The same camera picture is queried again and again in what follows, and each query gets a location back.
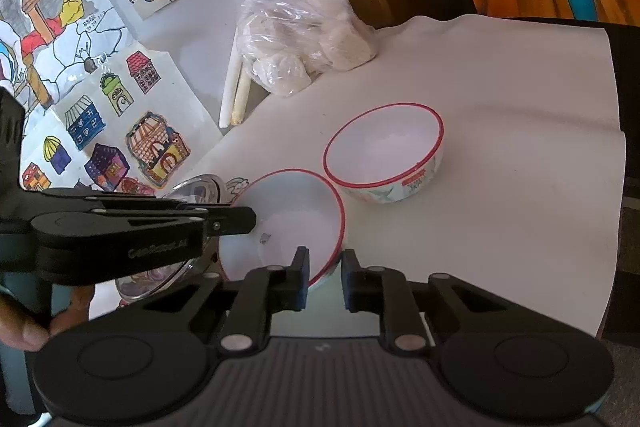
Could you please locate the small steel bowl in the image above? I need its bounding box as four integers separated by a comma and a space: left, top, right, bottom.
115, 259, 203, 306

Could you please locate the colourful houses drawing paper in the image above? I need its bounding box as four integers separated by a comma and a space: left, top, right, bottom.
20, 43, 222, 196

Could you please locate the person's left hand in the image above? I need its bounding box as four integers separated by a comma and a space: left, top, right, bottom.
0, 286, 96, 352

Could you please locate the white bowl red rim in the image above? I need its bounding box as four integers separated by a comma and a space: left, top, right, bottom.
219, 169, 346, 286
322, 102, 445, 204

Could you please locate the beige rolled stick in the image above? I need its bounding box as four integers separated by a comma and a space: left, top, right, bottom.
230, 66, 252, 126

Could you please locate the plastic bag of white buns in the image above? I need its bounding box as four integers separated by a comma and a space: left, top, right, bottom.
236, 0, 378, 98

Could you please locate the duck comic drawing paper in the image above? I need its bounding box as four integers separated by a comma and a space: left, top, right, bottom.
1, 0, 134, 126

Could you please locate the white printed table cloth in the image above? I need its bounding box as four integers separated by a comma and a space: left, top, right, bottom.
191, 15, 626, 334

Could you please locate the white rolled stick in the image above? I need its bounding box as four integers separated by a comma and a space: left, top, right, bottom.
218, 29, 242, 129

